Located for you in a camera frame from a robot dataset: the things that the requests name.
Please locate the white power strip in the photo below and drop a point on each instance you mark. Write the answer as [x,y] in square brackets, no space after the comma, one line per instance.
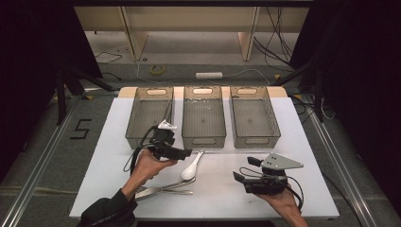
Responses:
[208,75]

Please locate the aluminium floor rail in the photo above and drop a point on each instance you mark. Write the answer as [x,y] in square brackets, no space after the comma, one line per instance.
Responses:
[38,167]
[340,164]

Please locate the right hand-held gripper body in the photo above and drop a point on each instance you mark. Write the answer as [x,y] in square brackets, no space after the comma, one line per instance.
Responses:
[277,161]

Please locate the white ceramic spoon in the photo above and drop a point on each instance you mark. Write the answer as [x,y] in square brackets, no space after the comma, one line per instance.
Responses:
[188,172]

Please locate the person's right hand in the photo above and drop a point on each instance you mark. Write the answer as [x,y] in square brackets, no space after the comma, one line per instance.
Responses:
[283,203]

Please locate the black metal stand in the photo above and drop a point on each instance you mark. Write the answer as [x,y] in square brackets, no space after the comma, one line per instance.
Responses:
[60,94]
[318,94]

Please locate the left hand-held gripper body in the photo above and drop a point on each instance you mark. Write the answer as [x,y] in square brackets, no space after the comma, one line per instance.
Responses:
[164,138]

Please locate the person's left hand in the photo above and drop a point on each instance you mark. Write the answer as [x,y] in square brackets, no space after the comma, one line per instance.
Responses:
[143,167]

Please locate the clear grey plastic bin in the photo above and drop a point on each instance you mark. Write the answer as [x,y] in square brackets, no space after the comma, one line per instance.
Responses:
[203,119]
[145,116]
[253,119]

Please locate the black curtain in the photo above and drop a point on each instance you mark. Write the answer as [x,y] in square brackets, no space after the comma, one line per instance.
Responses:
[362,78]
[31,63]

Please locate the light wooden desk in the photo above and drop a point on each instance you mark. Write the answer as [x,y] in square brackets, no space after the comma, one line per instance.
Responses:
[189,19]

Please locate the white table sheet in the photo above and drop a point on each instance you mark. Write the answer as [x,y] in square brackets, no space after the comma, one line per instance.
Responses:
[217,195]

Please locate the yellow tape roll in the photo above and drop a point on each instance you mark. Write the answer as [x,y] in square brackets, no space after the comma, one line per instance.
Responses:
[157,69]

